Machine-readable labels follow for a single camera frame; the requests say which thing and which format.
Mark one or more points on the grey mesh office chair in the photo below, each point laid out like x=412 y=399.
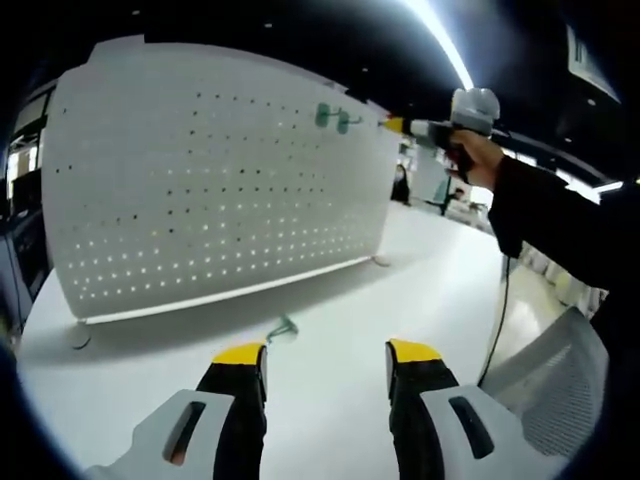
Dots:
x=550 y=380

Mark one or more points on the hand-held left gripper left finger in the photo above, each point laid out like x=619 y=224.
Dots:
x=200 y=430

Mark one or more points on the long ceiling light strip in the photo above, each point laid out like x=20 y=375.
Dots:
x=445 y=40

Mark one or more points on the green hook assembly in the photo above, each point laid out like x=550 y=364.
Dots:
x=282 y=330
x=343 y=122
x=325 y=114

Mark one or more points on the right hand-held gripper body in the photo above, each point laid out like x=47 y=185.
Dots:
x=475 y=110

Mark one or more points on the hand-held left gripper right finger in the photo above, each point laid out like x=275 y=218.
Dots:
x=450 y=430

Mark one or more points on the white perforated mounting plate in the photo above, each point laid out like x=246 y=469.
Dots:
x=200 y=190

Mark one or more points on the green chair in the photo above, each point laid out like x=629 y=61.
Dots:
x=441 y=197

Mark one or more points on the person's right hand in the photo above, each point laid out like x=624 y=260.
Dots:
x=485 y=160

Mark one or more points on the white hanging sign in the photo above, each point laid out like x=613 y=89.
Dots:
x=590 y=60

